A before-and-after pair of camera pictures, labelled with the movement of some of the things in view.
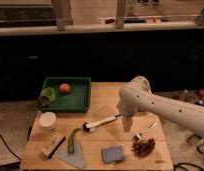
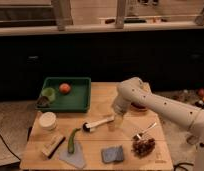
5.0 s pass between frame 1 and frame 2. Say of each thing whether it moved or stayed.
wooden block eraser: stayed
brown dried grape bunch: stayed
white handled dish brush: stayed
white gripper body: moved
